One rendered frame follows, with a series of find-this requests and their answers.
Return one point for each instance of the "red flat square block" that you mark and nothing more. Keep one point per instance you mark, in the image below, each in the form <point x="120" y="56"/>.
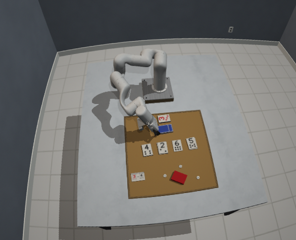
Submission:
<point x="179" y="177"/>

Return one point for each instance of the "brown flat mat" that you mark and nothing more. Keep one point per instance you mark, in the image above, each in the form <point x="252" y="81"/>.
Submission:
<point x="195" y="162"/>

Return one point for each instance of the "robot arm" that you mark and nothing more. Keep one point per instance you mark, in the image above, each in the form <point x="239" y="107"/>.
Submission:
<point x="138" y="105"/>

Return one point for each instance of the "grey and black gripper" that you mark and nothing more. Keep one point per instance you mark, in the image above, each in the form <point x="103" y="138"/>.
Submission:
<point x="154" y="127"/>

